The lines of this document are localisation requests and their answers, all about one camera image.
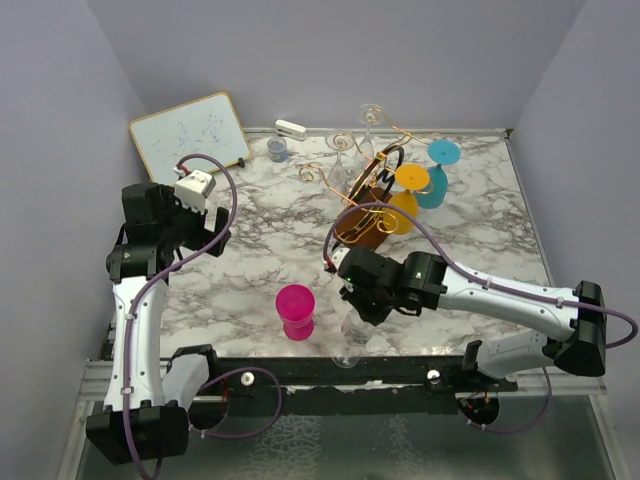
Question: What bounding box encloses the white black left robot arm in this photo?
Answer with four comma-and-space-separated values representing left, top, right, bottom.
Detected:
86, 173, 233, 465

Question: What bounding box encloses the small clear blue cup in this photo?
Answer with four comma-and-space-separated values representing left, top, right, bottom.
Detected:
267, 136, 289, 163

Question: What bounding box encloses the white whiteboard eraser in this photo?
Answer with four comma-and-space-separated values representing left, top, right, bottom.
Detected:
274, 119, 307, 141

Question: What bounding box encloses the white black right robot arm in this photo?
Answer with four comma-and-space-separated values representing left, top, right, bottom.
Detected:
330, 247, 607, 391

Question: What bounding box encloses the small whiteboard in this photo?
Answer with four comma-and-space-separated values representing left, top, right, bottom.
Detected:
129, 92, 252, 184

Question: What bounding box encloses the blue plastic wine glass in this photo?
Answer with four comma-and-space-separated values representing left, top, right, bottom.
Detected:
414, 139, 461, 210

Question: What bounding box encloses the gold wire wine glass rack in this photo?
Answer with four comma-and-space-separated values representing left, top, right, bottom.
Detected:
299, 125, 417, 249

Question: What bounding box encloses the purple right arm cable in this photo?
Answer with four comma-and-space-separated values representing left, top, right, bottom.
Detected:
322, 202, 639, 435

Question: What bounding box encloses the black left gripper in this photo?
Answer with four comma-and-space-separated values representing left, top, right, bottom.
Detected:
159, 185, 230, 255

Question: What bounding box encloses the clear wine glass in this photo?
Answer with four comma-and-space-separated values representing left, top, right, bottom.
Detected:
356, 104, 383, 168

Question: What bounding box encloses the yellow plastic wine glass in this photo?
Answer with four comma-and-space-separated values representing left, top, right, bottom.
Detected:
380, 163, 431, 235

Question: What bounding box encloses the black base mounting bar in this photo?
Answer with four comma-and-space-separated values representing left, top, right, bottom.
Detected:
196, 355, 517, 417

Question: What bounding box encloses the pink plastic wine glass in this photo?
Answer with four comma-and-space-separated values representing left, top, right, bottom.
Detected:
275, 284, 316, 341

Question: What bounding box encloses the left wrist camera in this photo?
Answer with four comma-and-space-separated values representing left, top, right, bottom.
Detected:
174, 170, 216, 215

